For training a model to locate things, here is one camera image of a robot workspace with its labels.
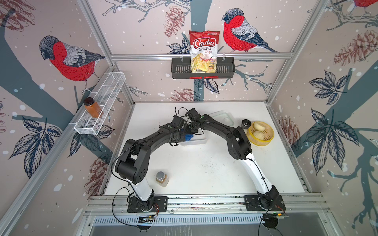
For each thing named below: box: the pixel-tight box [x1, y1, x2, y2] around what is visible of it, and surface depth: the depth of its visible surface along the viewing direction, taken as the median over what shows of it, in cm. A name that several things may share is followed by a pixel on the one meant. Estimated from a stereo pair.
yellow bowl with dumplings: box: [247, 120, 275, 147], surface depth 97 cm
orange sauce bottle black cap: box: [83, 97, 102, 118], surface depth 68 cm
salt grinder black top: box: [241, 118, 252, 130], surface depth 94 cm
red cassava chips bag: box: [189, 30, 221, 74], surface depth 87 cm
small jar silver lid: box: [156, 171, 166, 181], surface depth 74 cm
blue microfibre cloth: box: [185, 134, 194, 142], surface depth 97 cm
